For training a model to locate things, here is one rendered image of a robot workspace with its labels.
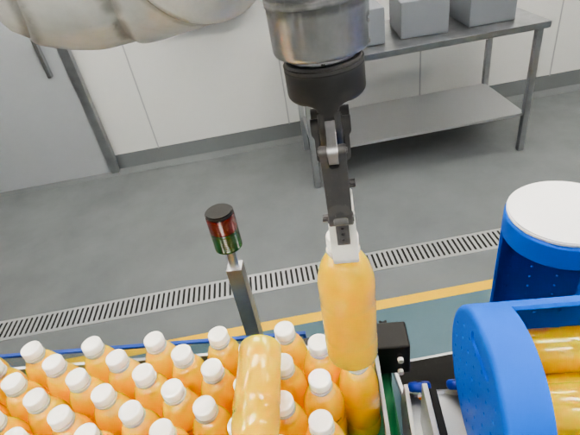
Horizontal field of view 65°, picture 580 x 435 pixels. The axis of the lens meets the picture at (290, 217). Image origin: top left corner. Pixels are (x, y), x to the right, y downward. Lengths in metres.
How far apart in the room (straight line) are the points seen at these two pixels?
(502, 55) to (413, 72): 0.76
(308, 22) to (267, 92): 3.54
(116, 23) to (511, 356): 0.63
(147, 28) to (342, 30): 0.17
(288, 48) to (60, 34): 0.19
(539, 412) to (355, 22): 0.55
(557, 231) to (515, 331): 0.56
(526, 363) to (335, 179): 0.42
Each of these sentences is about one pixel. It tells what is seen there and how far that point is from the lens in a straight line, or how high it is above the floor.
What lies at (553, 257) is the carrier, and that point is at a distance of 1.27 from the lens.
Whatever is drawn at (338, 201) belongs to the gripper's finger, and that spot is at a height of 1.54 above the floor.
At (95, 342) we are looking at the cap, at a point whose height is 1.12.
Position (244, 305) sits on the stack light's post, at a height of 0.98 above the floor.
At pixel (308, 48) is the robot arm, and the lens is 0.40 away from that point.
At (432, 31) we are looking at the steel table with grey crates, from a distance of 3.26.
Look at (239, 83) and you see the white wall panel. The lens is 3.89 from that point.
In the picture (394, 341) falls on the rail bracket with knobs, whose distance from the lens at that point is 1.02.
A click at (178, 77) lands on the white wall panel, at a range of 3.90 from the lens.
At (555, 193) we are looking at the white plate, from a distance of 1.41.
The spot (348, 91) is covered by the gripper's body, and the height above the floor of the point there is 1.64.
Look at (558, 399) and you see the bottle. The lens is 0.80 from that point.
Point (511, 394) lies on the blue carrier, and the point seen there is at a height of 1.21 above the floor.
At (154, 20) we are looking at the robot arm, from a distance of 0.27.
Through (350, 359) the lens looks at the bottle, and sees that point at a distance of 0.66.
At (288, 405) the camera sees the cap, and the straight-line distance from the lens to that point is 0.81.
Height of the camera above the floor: 1.80
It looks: 36 degrees down
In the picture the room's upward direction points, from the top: 10 degrees counter-clockwise
